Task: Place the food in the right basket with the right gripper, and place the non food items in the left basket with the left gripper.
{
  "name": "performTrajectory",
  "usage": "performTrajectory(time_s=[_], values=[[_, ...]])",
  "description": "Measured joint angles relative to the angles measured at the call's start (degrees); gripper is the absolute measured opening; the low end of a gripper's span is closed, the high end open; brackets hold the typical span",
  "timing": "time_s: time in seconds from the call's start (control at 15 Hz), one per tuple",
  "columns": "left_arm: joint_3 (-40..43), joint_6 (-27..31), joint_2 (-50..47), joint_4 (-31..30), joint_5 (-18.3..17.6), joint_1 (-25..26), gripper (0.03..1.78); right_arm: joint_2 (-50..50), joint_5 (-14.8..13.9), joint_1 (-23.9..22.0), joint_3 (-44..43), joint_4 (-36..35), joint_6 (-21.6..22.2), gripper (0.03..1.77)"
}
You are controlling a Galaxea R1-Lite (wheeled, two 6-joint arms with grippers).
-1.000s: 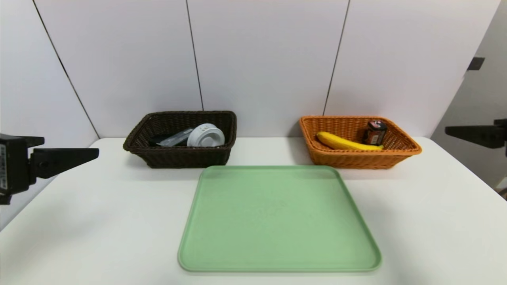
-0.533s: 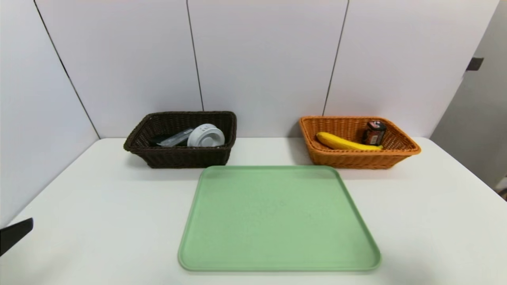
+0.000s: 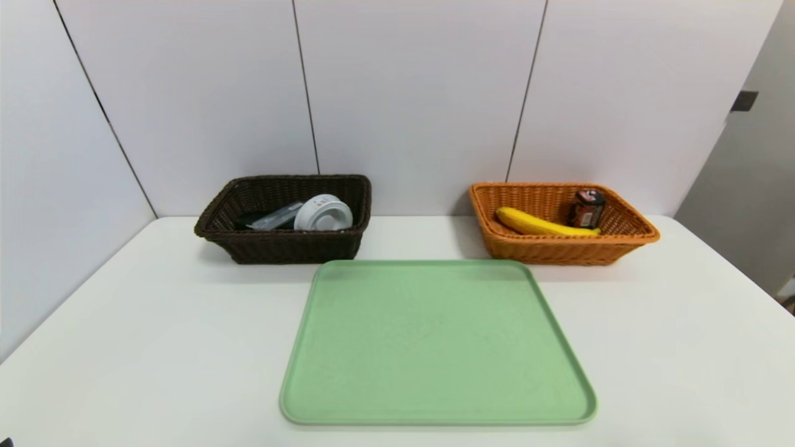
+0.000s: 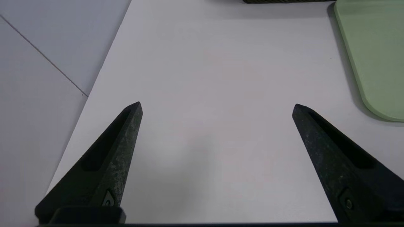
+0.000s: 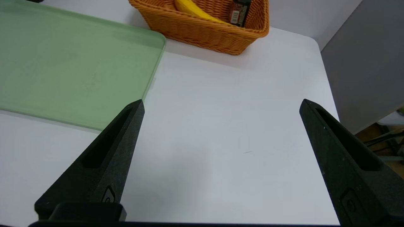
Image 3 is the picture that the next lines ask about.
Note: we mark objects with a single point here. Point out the black pouch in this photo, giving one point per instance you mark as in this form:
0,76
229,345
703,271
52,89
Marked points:
245,220

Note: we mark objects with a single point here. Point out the yellow banana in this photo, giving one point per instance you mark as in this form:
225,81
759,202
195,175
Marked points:
534,225

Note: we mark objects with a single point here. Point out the clear plastic pen case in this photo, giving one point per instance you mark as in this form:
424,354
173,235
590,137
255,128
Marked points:
279,217

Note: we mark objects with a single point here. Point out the small black red box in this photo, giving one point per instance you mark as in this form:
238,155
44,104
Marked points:
587,210

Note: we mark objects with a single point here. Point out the orange wicker basket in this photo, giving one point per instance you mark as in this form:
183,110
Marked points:
559,248

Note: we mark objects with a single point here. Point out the dark brown wicker basket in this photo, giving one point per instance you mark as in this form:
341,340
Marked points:
279,247

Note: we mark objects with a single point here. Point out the grey wall plate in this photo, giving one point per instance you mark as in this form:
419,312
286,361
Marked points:
744,100

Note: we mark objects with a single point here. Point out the light green plastic tray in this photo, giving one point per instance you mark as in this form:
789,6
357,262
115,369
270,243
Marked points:
435,347

